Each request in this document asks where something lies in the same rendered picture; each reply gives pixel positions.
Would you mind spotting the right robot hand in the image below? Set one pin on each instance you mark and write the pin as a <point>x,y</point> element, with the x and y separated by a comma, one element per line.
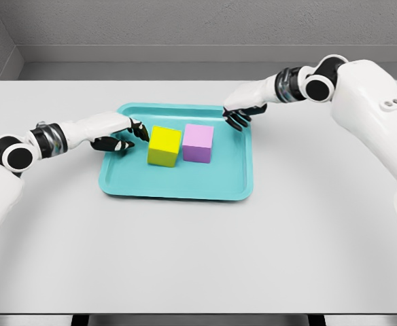
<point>246,96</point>

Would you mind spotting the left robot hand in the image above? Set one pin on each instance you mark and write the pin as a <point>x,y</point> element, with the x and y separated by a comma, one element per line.
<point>107,124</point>

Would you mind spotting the yellow cube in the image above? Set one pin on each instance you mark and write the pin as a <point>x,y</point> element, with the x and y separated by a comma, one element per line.
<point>164,146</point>

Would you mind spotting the pink cube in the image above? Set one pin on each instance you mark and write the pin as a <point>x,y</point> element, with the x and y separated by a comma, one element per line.
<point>198,143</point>

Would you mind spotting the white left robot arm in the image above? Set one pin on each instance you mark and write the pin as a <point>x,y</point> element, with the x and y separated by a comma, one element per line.
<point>18,163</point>

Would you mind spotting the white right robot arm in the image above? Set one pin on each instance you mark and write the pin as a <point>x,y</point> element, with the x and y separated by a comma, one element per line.
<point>361,112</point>

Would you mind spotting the teal plastic tray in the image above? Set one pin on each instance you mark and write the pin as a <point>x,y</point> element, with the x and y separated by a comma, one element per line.
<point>176,176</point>

